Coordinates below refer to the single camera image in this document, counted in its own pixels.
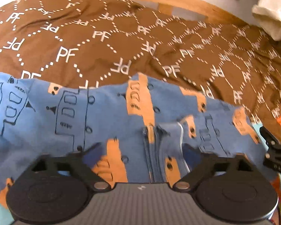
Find cream hanging garment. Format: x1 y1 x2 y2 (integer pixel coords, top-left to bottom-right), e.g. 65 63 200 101
252 0 281 41

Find blue patterned child pants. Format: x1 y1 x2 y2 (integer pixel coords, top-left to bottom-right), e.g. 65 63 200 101
0 73 276 206

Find brown PF patterned blanket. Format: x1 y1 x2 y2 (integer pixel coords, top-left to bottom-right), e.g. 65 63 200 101
0 0 281 143

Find wooden bed frame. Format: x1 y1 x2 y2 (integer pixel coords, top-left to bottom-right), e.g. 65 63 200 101
140 0 247 26

